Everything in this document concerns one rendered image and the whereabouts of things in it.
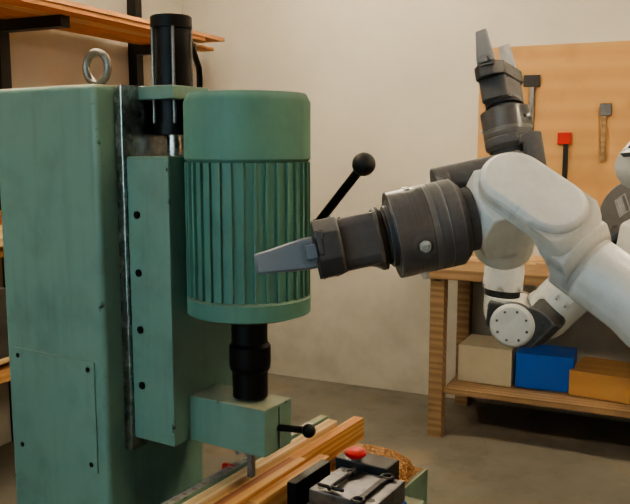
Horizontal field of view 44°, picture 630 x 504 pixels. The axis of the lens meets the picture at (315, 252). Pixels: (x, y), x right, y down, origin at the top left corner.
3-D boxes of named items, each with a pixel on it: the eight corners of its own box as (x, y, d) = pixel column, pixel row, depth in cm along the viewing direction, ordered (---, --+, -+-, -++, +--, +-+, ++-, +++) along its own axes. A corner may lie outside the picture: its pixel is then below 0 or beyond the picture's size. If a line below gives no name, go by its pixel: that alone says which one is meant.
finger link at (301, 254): (252, 249, 79) (313, 236, 79) (259, 280, 78) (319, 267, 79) (251, 248, 77) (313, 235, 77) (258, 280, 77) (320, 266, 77)
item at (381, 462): (375, 538, 95) (376, 495, 95) (299, 516, 101) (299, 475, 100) (419, 497, 106) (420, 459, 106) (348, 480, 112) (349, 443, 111)
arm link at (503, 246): (440, 295, 82) (546, 272, 82) (444, 235, 73) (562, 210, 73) (412, 211, 88) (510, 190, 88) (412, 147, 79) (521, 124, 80)
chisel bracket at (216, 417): (265, 469, 110) (264, 411, 109) (188, 449, 117) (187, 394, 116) (294, 452, 116) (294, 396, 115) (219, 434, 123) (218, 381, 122)
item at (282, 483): (257, 550, 104) (257, 503, 103) (247, 547, 105) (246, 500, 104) (329, 496, 120) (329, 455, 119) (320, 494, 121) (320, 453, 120)
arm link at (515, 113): (534, 70, 145) (545, 132, 143) (486, 86, 150) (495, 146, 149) (508, 53, 135) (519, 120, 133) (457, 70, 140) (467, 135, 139)
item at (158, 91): (173, 134, 111) (170, 10, 109) (132, 134, 115) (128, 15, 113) (209, 135, 118) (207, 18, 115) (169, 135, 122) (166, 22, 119)
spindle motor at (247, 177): (264, 334, 100) (262, 86, 96) (161, 318, 110) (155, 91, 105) (333, 309, 115) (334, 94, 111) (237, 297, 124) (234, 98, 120)
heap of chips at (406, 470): (399, 488, 123) (399, 465, 123) (322, 469, 130) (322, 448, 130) (422, 468, 131) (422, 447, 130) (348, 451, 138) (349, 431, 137)
